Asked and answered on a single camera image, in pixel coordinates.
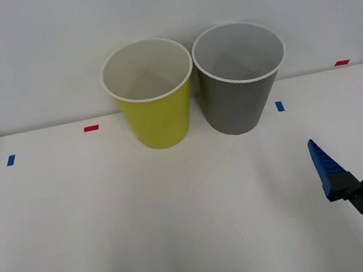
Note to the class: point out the grey plastic waste bin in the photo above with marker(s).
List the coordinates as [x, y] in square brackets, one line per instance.
[235, 106]

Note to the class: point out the yellow-green plastic waste bin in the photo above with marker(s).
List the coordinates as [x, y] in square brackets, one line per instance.
[160, 122]

